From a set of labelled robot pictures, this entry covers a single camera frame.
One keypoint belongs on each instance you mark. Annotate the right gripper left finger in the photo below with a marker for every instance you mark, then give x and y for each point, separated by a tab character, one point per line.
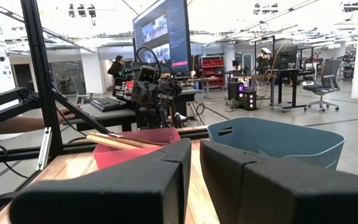
120	193

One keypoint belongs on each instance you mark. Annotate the black computer tower with lights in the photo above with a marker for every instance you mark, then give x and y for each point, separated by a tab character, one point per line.
244	96

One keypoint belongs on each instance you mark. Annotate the black aluminium rig frame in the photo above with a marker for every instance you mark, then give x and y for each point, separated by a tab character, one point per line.
40	77

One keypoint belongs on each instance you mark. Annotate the large computer monitor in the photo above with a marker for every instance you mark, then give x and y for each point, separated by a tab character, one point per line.
166	34

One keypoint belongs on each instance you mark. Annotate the small black monitor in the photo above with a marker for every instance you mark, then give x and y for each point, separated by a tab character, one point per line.
286	57

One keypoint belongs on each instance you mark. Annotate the pink plastic tray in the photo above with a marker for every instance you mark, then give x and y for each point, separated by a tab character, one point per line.
163	133

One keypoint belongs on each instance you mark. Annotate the wooden fork spatula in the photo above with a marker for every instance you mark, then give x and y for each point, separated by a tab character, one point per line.
110	143

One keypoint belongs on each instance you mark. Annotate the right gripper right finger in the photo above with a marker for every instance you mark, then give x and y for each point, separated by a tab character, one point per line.
291	199

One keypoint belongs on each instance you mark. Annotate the black keyboard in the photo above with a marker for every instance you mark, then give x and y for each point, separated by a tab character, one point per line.
107	104

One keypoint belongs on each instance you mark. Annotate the grey office chair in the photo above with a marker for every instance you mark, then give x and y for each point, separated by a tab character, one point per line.
322	87

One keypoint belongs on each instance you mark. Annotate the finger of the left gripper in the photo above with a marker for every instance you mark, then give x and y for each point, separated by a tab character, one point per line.
143	93
168	96

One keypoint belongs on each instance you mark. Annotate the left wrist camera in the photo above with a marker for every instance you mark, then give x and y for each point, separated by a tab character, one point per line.
149	74

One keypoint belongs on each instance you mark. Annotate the teal plastic bin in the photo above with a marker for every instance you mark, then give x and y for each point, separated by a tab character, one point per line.
275	140

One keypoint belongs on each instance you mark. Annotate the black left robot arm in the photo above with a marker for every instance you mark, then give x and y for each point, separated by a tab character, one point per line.
154	118

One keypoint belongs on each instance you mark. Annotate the silver corner bracket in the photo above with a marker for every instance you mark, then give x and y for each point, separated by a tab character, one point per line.
44	149

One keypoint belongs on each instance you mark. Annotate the white dome camera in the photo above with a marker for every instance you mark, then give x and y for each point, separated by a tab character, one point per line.
1	57

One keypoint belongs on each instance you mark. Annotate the red storage shelf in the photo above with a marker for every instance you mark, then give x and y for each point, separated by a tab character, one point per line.
211	70

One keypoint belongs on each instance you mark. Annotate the person's forearm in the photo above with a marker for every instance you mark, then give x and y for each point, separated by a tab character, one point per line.
20	124

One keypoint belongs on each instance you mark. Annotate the black standing desk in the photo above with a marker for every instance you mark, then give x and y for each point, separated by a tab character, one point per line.
291	74

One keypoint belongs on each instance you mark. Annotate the person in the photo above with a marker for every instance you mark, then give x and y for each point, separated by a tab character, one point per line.
116	68

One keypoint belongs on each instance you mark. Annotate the person's hand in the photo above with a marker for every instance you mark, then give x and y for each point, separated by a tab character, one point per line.
67	113

